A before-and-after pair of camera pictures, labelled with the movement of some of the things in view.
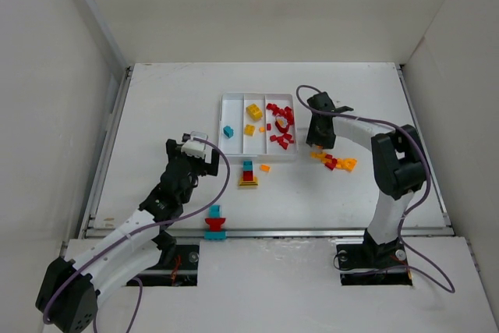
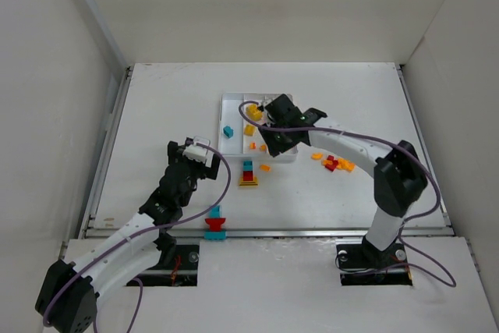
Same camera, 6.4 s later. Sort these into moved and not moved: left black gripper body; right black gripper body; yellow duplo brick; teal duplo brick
Moved: right black gripper body
Not moved: left black gripper body; yellow duplo brick; teal duplo brick
